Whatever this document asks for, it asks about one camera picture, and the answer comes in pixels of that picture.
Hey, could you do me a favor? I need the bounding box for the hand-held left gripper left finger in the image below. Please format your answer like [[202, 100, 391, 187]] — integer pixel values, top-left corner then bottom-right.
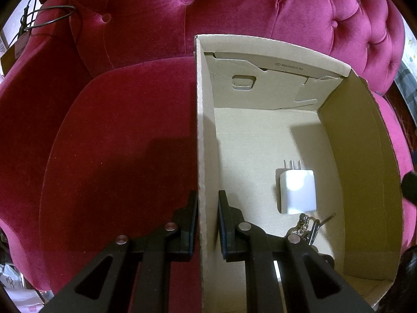
[[41, 190, 199, 313]]

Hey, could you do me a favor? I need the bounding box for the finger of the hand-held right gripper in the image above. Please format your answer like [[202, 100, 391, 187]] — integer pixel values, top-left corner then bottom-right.
[[400, 170, 417, 201]]

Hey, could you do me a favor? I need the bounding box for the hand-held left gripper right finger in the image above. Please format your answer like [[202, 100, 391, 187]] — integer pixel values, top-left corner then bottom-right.
[[218, 190, 375, 313]]

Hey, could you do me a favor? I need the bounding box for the bunch of metal keys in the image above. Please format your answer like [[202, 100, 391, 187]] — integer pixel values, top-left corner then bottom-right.
[[286, 213, 338, 246]]

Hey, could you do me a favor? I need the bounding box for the white charger plug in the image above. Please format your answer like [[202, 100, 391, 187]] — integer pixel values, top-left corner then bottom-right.
[[275, 160, 318, 215]]

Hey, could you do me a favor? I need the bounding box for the cardboard box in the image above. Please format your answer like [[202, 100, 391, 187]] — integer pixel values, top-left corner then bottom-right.
[[193, 33, 403, 313]]

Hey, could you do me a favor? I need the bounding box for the grey striped blanket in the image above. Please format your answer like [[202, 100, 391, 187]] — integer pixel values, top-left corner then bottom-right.
[[394, 62, 417, 105]]

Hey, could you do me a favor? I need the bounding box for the red tufted velvet sofa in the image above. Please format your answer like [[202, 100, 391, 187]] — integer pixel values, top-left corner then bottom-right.
[[0, 0, 417, 304]]

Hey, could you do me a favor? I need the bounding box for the brown tag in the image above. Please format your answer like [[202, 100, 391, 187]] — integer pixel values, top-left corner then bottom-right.
[[0, 34, 33, 69]]

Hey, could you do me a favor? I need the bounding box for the black cable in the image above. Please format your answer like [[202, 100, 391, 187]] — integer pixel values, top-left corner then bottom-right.
[[20, 0, 77, 36]]

